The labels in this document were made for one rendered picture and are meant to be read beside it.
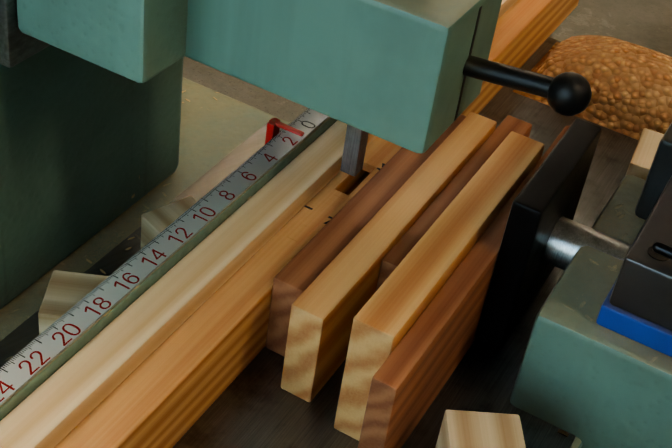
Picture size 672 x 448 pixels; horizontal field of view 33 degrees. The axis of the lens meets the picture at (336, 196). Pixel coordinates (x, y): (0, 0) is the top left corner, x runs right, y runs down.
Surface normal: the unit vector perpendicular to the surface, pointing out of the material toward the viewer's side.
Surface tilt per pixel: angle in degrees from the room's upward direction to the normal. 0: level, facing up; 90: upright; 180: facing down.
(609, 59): 23
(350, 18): 90
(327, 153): 0
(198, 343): 0
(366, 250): 0
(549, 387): 90
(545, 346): 90
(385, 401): 90
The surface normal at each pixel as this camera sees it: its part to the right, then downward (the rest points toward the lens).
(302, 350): -0.48, 0.48
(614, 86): -0.26, -0.26
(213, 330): 0.12, -0.79
